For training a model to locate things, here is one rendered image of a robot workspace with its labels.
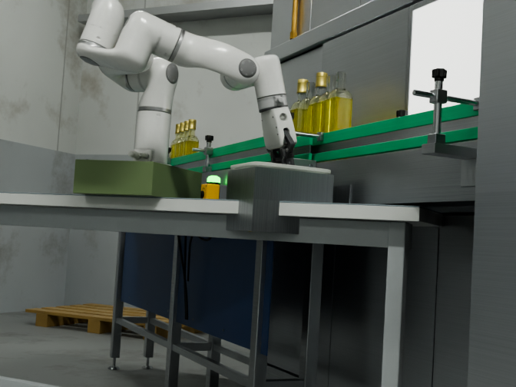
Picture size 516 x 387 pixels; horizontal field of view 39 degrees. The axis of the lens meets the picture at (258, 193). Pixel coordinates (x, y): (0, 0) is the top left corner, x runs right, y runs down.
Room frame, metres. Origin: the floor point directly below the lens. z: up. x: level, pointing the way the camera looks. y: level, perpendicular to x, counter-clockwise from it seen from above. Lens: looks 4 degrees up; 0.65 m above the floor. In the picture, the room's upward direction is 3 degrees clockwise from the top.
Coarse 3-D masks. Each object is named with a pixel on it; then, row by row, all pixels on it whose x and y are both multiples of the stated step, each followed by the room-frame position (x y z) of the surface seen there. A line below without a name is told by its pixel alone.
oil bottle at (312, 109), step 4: (316, 96) 2.14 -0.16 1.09; (312, 100) 2.16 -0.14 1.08; (316, 100) 2.13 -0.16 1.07; (312, 104) 2.15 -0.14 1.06; (316, 104) 2.13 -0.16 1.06; (308, 108) 2.17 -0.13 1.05; (312, 108) 2.15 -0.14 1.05; (316, 108) 2.13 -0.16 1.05; (308, 112) 2.17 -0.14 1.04; (312, 112) 2.15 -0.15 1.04; (316, 112) 2.13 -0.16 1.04; (308, 116) 2.17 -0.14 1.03; (312, 116) 2.15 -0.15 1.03; (316, 116) 2.13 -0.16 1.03; (308, 120) 2.17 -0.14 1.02; (312, 120) 2.15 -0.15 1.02; (316, 120) 2.13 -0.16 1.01; (308, 124) 2.17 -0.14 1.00; (312, 124) 2.15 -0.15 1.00; (316, 124) 2.13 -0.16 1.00; (308, 128) 2.16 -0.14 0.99; (312, 128) 2.14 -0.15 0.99; (308, 132) 2.16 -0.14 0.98; (312, 132) 2.14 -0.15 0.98
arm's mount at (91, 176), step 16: (80, 160) 1.99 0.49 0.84; (96, 160) 1.96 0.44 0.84; (112, 160) 1.94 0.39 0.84; (128, 160) 1.92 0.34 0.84; (80, 176) 1.98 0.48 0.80; (96, 176) 1.96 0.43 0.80; (112, 176) 1.94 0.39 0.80; (128, 176) 1.92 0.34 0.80; (144, 176) 1.89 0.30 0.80; (160, 176) 1.92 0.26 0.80; (176, 176) 1.99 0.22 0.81; (192, 176) 2.06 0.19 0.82; (80, 192) 1.98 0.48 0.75; (96, 192) 1.96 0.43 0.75; (112, 192) 1.94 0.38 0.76; (128, 192) 1.91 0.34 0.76; (144, 192) 1.89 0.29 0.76; (160, 192) 1.92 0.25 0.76; (176, 192) 1.99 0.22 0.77; (192, 192) 2.07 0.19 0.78
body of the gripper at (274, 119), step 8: (264, 112) 1.84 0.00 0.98; (272, 112) 1.81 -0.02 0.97; (280, 112) 1.80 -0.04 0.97; (288, 112) 1.81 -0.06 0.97; (264, 120) 1.85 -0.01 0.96; (272, 120) 1.81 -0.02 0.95; (280, 120) 1.80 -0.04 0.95; (288, 120) 1.81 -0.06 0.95; (264, 128) 1.86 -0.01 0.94; (272, 128) 1.82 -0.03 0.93; (280, 128) 1.80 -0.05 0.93; (288, 128) 1.81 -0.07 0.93; (264, 136) 1.88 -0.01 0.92; (272, 136) 1.83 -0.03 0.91; (280, 136) 1.80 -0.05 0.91; (272, 144) 1.85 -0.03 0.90; (280, 144) 1.81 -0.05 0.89
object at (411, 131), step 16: (432, 112) 1.62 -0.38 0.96; (448, 112) 1.57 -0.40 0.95; (464, 112) 1.52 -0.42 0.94; (352, 128) 1.91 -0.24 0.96; (368, 128) 1.85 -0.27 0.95; (384, 128) 1.78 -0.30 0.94; (400, 128) 1.72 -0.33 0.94; (416, 128) 1.67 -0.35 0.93; (432, 128) 1.62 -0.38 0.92; (448, 128) 1.57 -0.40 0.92; (464, 128) 1.53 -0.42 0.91; (320, 144) 2.06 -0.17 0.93; (336, 144) 1.99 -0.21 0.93; (352, 144) 1.91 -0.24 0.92; (368, 144) 1.85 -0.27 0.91; (384, 144) 1.78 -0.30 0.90; (400, 144) 1.72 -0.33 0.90; (416, 144) 1.66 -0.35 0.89; (320, 160) 2.06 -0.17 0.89
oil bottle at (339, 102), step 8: (336, 88) 2.05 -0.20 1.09; (344, 88) 2.05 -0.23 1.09; (328, 96) 2.06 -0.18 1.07; (336, 96) 2.02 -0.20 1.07; (344, 96) 2.03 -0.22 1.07; (328, 104) 2.06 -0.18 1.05; (336, 104) 2.02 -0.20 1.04; (344, 104) 2.03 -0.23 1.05; (328, 112) 2.06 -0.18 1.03; (336, 112) 2.02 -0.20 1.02; (344, 112) 2.03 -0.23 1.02; (328, 120) 2.06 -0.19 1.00; (336, 120) 2.02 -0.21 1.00; (344, 120) 2.03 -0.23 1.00; (328, 128) 2.05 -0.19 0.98; (336, 128) 2.02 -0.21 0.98; (344, 128) 2.03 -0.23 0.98
